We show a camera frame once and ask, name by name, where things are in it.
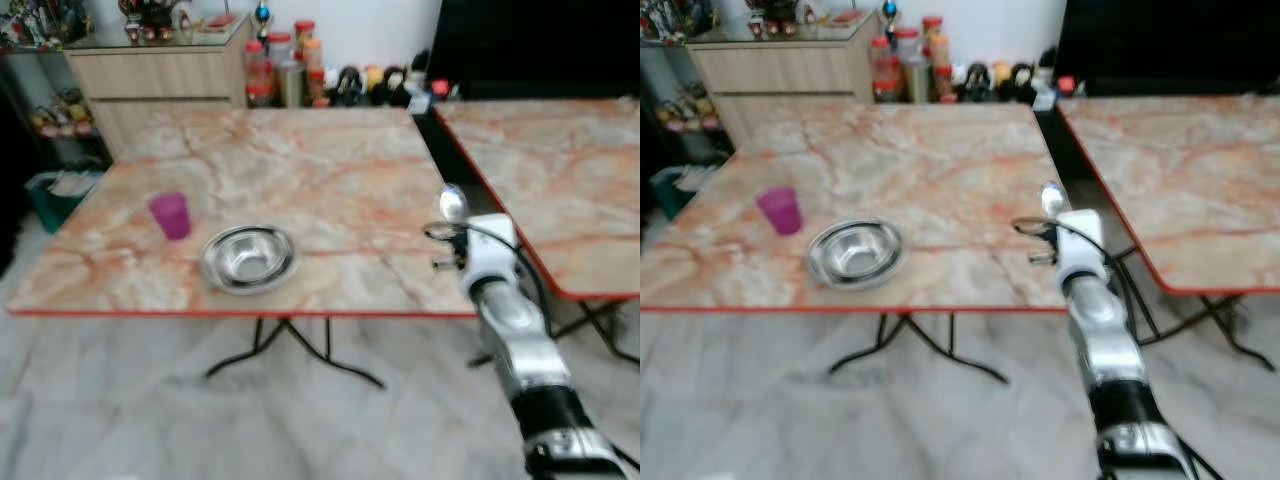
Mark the marble-top folding table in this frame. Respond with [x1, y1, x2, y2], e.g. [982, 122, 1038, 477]
[1058, 94, 1280, 374]
[640, 100, 1071, 386]
[434, 97, 641, 367]
[5, 105, 483, 391]

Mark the stainless steel bowl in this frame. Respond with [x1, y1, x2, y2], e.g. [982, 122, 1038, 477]
[199, 224, 300, 296]
[805, 219, 908, 292]

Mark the tall orange snack jar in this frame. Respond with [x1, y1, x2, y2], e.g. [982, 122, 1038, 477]
[930, 37, 954, 100]
[303, 40, 327, 103]

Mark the steel vacuum flask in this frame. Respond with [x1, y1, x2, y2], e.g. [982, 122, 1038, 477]
[278, 62, 306, 109]
[903, 58, 931, 105]

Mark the black television screen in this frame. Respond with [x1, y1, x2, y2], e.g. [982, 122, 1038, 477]
[1054, 0, 1280, 99]
[424, 0, 641, 102]

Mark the red-lidded plastic jar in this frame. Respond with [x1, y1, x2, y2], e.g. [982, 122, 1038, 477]
[870, 36, 898, 103]
[245, 40, 273, 108]

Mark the green plastic basket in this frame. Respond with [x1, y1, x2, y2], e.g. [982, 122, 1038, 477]
[25, 170, 106, 234]
[648, 165, 703, 222]

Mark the purple plastic cup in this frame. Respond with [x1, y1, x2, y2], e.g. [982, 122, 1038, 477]
[756, 186, 804, 237]
[148, 192, 193, 242]

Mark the glass display shelf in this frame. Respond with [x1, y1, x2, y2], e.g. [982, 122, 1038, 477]
[640, 44, 733, 167]
[0, 45, 113, 171]

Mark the light wooden drawer cabinet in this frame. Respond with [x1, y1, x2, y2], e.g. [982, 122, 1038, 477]
[64, 16, 252, 161]
[687, 13, 881, 151]

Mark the dark figurine ornament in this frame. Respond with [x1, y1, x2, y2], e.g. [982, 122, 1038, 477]
[118, 0, 197, 43]
[745, 0, 823, 39]

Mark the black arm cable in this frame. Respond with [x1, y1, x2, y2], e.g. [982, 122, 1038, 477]
[1046, 216, 1151, 336]
[452, 220, 555, 336]

